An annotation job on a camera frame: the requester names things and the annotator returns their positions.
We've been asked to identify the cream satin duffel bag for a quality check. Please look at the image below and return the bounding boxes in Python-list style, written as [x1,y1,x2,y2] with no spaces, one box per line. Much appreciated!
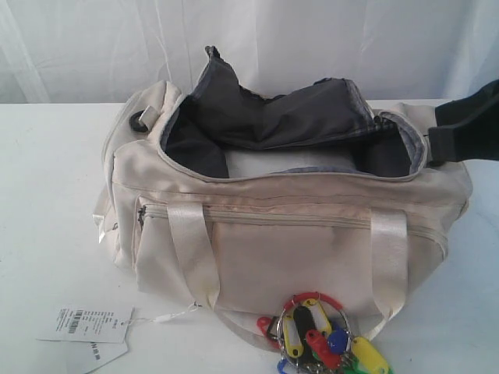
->
[94,46,472,350]

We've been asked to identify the colourful key tag bunch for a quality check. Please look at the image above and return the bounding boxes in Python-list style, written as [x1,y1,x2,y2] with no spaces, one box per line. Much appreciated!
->
[256,292,393,373]

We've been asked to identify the white barcode hang tag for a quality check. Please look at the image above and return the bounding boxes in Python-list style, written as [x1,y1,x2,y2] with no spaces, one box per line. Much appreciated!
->
[36,305,133,344]

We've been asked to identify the white brand hang tag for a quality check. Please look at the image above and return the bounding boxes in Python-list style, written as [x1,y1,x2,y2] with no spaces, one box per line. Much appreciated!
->
[66,342,128,373]

